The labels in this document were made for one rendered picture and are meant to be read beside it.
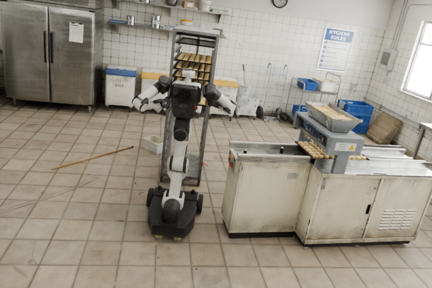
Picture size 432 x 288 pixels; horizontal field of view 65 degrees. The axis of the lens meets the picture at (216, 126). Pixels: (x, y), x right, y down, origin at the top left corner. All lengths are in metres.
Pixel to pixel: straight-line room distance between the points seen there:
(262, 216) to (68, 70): 4.23
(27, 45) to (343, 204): 5.25
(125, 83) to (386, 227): 4.72
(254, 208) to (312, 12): 5.03
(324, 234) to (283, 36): 4.69
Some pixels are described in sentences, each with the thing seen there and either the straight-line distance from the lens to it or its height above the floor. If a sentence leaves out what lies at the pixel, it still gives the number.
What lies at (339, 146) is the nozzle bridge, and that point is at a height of 1.10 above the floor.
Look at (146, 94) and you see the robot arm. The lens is 3.01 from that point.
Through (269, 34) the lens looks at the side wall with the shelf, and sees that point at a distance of 7.23.
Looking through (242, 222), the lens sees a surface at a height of 0.21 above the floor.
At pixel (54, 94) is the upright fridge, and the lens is 6.49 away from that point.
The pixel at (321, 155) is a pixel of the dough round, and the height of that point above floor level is 0.92.
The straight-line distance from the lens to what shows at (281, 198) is 3.36.
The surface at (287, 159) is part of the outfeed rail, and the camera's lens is 3.19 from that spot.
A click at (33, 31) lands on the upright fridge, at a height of 1.32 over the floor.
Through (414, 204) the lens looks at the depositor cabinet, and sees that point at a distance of 3.98.
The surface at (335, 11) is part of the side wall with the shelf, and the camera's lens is 7.70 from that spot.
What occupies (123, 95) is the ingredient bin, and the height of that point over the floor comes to 0.33.
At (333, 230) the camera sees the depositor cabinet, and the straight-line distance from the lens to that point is 3.60.
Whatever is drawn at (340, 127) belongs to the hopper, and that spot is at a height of 1.24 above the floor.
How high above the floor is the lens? 2.08
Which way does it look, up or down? 19 degrees down
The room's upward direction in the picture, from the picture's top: 8 degrees clockwise
